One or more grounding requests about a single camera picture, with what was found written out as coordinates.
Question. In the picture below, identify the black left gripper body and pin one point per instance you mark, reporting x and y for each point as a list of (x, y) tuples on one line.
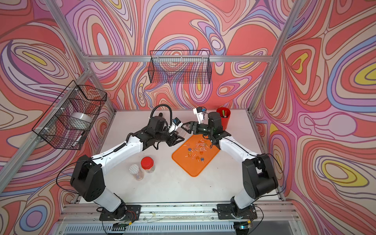
[(164, 137)]

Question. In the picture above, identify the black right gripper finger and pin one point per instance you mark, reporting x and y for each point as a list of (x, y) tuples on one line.
[(187, 129), (187, 124)]

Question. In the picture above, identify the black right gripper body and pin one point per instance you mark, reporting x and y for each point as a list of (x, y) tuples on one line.
[(202, 129)]

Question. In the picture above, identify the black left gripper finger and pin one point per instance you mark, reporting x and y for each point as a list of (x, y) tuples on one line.
[(178, 140), (176, 135)]

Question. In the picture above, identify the candies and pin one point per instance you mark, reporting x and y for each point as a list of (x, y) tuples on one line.
[(196, 150)]

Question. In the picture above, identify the red lid jar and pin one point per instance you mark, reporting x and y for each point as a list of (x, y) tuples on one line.
[(148, 164)]

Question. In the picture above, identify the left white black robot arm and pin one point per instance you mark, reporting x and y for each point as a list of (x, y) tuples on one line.
[(88, 175)]

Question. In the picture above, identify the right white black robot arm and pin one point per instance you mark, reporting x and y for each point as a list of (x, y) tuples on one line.
[(258, 175)]

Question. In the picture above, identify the white lid jar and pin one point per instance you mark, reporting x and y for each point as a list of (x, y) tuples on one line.
[(136, 172)]

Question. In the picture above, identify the orange plastic tray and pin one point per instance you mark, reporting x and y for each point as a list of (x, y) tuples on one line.
[(192, 167)]

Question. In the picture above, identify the red cup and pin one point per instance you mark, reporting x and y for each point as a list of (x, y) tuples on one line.
[(224, 120)]

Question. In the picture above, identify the black marker in basket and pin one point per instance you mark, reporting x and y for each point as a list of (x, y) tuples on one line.
[(81, 138)]

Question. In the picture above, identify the white roll in basket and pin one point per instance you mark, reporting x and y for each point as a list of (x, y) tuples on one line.
[(79, 121)]

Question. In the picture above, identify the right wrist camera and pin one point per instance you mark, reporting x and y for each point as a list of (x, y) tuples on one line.
[(200, 114)]

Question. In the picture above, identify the back black wire basket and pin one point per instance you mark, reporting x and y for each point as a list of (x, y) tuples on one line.
[(180, 67)]

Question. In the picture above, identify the black wire basket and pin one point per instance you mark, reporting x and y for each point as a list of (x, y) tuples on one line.
[(180, 67), (55, 130)]

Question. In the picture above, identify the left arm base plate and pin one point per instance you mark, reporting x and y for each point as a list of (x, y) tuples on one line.
[(123, 213)]

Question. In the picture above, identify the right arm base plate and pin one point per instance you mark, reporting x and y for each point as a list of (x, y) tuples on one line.
[(231, 211)]

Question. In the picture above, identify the left black wire basket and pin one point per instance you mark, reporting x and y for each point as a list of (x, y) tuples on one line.
[(55, 130)]

